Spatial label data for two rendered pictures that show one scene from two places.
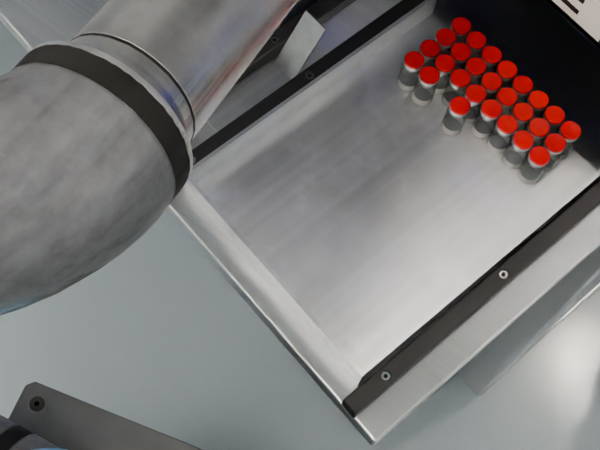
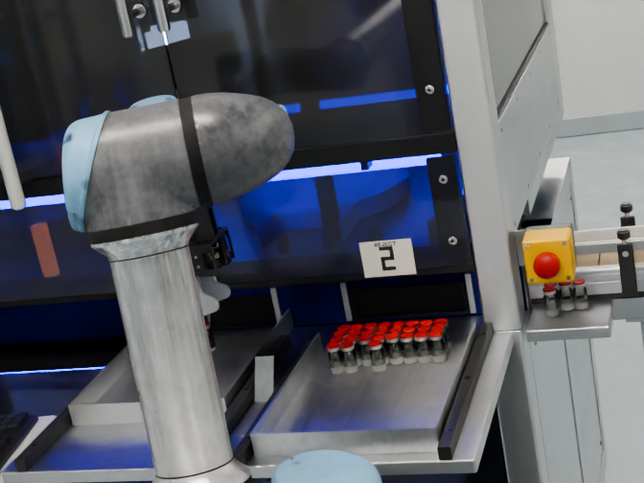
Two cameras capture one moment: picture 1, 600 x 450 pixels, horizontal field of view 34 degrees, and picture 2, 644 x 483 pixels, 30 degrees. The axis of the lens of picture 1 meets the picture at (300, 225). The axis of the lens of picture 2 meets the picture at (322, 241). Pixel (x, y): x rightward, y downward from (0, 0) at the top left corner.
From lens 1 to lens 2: 118 cm
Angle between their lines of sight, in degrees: 51
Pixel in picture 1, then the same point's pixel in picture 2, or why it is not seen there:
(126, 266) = not seen: outside the picture
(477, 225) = (434, 383)
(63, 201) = (266, 103)
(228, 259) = not seen: hidden behind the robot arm
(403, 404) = (472, 443)
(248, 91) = (251, 415)
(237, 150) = (270, 427)
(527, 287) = (487, 384)
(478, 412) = not seen: outside the picture
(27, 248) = (265, 114)
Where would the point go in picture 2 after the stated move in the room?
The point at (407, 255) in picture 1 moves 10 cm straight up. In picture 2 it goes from (410, 407) to (399, 343)
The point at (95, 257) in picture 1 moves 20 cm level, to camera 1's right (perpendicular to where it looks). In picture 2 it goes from (286, 132) to (444, 87)
